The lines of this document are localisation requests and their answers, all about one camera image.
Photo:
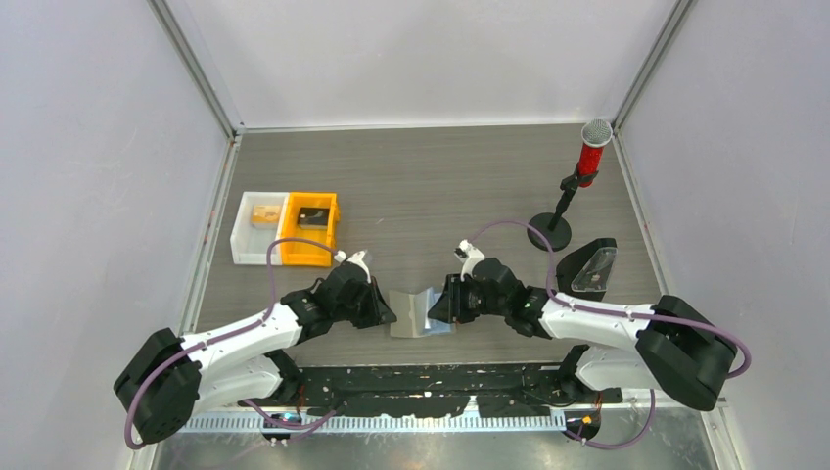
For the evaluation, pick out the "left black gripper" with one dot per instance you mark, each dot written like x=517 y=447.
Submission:
x=379 y=312

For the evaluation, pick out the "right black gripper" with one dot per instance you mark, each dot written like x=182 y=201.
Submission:
x=454 y=302

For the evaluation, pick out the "blue grey card holder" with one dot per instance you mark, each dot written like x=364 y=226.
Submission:
x=411 y=311

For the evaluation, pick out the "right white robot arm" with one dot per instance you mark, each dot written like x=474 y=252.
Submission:
x=667 y=346

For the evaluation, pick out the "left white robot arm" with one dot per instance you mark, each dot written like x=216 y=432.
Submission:
x=172 y=378

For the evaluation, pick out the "black card in orange bin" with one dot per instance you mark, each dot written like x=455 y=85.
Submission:
x=313 y=218

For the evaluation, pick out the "tan card in white bin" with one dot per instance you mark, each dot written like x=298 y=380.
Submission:
x=265 y=215

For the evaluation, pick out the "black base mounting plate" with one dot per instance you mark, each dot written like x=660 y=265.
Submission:
x=435 y=391

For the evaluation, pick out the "orange plastic bin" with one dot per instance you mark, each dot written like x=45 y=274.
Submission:
x=301 y=253

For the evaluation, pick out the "black stand with clear plate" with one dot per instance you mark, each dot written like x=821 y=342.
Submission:
x=585 y=273

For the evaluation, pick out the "white plastic bin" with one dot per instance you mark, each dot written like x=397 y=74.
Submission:
x=249 y=241

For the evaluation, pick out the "red microphone on black stand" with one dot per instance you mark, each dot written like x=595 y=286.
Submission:
x=551 y=228

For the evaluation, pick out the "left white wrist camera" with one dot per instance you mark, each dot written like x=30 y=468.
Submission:
x=361 y=259

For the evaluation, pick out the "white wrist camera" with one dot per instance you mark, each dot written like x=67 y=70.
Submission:
x=361 y=259
x=470 y=256

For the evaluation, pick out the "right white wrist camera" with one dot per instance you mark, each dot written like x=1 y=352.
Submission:
x=470 y=256

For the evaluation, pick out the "slotted metal rail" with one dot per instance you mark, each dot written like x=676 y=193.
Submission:
x=466 y=422

